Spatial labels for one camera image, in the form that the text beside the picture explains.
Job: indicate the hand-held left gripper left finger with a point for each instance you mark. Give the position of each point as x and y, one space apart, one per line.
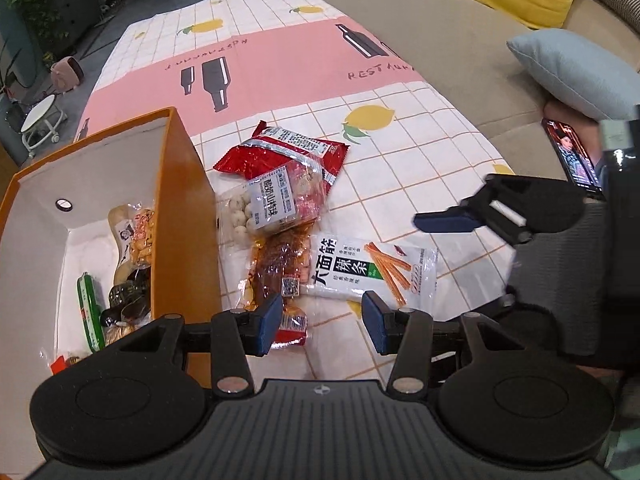
267 322

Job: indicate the dark green seaweed packet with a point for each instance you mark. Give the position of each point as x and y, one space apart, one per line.
127 297

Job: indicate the peanut snack packet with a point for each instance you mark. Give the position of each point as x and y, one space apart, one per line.
140 235

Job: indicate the light blue pillow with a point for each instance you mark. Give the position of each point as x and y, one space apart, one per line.
575 70

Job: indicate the white packet orange sticks print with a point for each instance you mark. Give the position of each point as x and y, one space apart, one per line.
340 265

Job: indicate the orange storage box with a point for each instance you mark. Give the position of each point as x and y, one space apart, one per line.
180 200

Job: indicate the beige sofa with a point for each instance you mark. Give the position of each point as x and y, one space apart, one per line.
450 25

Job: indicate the clear peanut packet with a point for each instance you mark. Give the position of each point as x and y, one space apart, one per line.
117 332

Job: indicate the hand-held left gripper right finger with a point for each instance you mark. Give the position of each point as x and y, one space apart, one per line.
377 327

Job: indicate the grey dresser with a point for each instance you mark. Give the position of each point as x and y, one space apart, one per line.
75 0

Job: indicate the clear white ball snack packet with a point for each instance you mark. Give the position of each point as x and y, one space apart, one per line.
240 215

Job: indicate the pink heater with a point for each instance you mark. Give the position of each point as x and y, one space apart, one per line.
67 74

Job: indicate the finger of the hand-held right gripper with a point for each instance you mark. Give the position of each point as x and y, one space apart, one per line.
445 221

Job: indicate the black smartphone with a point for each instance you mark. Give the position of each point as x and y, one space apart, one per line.
572 155

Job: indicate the white rolling stool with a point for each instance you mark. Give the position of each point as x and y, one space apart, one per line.
42 115

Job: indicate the green nut packet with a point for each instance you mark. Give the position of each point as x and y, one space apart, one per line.
90 315

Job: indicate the printed lemon bottle tablecloth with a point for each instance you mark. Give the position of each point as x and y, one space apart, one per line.
300 85

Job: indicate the dark red meat snack packet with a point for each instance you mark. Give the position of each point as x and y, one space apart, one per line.
275 265

